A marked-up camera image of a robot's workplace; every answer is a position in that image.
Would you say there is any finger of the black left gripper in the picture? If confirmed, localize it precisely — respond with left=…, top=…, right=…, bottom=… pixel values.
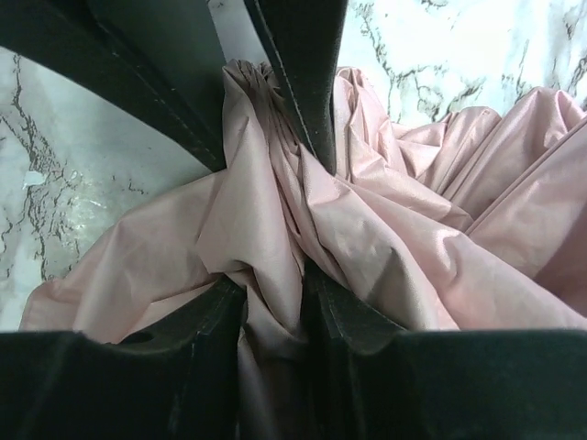
left=245, top=0, right=348, bottom=174
left=1, top=0, right=226, bottom=171

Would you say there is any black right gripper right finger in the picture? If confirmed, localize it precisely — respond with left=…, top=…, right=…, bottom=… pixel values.
left=305, top=263, right=586, bottom=439

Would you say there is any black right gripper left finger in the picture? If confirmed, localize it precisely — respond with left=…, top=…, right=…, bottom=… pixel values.
left=1, top=277, right=245, bottom=439

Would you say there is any pink folding umbrella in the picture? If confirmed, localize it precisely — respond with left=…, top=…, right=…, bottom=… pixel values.
left=20, top=60, right=586, bottom=439

